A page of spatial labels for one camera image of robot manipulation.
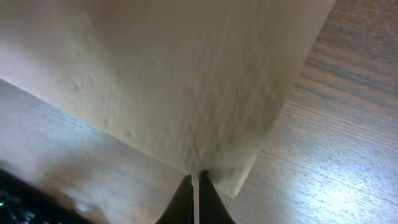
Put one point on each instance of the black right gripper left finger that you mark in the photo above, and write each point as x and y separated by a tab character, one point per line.
180	208

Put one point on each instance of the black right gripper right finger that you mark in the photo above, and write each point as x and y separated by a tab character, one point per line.
211	207

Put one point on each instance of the cardboard box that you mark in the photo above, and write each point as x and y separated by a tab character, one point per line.
194	84

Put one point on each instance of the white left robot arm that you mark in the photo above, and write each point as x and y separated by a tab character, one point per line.
22	203

